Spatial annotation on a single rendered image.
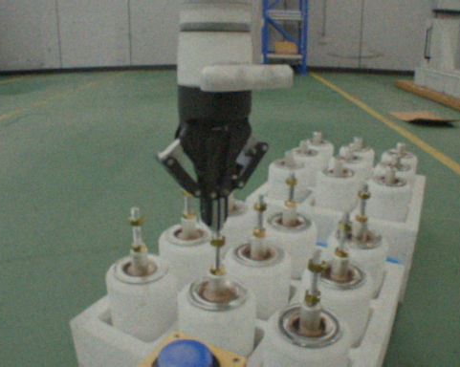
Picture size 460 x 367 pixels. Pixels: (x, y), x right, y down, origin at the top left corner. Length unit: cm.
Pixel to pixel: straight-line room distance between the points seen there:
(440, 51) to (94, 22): 499
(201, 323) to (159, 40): 636
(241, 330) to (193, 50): 31
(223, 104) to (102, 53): 661
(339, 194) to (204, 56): 61
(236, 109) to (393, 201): 58
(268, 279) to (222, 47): 32
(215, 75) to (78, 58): 681
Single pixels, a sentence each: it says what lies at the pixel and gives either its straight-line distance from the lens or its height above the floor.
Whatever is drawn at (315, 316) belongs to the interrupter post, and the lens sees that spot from 46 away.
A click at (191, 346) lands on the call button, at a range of 33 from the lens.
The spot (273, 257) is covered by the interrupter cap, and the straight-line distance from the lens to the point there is 59.
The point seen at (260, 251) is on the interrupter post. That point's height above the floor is 26.
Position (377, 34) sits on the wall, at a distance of 692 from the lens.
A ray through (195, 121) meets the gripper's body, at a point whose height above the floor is 47.
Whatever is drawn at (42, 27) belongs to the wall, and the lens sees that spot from 738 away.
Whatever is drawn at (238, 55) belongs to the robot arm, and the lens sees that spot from 40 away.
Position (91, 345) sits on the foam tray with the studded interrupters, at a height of 16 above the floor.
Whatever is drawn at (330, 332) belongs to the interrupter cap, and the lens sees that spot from 47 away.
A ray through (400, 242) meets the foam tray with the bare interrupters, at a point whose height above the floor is 15.
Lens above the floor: 55
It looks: 20 degrees down
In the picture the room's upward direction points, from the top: straight up
